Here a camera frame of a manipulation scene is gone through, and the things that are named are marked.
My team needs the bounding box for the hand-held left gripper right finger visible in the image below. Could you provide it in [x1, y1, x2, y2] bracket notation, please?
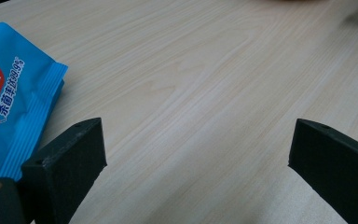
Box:
[287, 118, 358, 224]

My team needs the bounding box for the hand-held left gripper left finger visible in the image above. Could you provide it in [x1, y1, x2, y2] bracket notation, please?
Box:
[21, 117, 108, 224]

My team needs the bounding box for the blue wet wipes packet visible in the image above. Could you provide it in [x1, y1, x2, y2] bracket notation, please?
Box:
[0, 21, 69, 183]

